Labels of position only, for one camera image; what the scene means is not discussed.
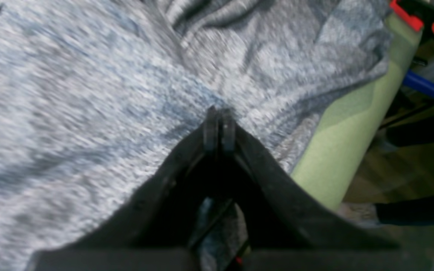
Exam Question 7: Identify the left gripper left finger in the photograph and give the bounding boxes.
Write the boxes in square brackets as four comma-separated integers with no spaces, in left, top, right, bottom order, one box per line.
[26,107,222,271]

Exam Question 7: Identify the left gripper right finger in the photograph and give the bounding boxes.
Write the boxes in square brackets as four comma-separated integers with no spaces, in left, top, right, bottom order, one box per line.
[219,110,404,271]

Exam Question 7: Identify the grey heathered T-shirt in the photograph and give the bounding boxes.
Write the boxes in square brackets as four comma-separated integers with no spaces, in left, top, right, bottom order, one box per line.
[0,0,392,271]

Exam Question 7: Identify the green table cloth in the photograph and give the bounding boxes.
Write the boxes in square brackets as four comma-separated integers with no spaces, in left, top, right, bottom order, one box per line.
[291,14,421,210]

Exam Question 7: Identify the orange clamp far left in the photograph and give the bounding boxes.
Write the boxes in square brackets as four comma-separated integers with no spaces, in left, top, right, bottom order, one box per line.
[389,0,434,43]

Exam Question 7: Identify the blue-handled clamp top left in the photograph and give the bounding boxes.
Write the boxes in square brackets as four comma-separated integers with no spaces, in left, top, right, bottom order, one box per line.
[402,70,434,99]

